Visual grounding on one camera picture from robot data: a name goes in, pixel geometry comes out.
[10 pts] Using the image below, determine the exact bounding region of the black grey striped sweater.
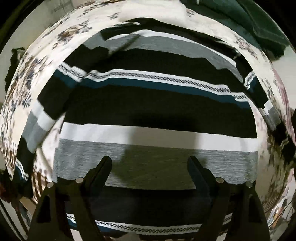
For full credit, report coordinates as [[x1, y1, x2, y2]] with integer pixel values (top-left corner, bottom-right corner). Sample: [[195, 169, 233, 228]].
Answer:
[[13, 19, 280, 237]]

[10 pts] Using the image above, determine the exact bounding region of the black clothes pile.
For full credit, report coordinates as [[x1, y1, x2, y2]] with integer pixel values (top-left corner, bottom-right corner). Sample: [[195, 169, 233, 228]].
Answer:
[[4, 47, 25, 91]]

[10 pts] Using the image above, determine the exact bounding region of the floral bed quilt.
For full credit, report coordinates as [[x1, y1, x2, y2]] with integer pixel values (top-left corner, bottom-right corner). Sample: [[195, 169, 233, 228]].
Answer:
[[1, 1, 295, 213]]

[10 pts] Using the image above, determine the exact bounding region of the dark green folded blanket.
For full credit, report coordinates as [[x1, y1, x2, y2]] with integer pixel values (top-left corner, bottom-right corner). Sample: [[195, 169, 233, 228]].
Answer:
[[181, 1, 295, 60]]

